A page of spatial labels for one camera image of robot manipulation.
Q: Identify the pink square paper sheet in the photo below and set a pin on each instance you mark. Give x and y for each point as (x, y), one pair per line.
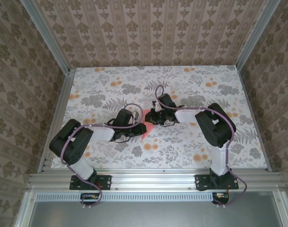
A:
(148, 128)

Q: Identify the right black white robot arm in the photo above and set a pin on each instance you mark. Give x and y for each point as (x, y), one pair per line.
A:
(215, 127)

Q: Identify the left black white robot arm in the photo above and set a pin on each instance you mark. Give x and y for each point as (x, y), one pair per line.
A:
(68, 144)

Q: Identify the grey sheet metal panel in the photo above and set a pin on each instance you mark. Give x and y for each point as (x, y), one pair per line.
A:
(158, 215)

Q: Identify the floral patterned table mat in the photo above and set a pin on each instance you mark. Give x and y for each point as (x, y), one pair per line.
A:
(134, 78)

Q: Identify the aluminium extrusion beam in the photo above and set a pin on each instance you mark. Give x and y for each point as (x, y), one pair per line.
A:
(153, 180)

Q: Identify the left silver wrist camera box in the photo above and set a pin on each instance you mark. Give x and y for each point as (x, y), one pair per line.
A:
(136, 116)

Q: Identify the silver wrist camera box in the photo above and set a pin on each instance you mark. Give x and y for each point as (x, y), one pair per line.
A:
(154, 104)
(136, 116)

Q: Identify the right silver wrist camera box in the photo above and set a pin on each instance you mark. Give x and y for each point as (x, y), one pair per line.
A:
(154, 104)

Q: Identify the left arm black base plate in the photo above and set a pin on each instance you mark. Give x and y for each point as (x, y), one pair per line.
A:
(106, 182)

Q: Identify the aluminium table side rail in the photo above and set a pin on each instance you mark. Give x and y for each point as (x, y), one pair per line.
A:
(247, 94)
(64, 94)

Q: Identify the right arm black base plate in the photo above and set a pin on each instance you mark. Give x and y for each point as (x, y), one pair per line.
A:
(199, 183)

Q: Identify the aluminium frame post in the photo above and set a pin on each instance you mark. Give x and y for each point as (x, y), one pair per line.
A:
(255, 35)
(48, 37)

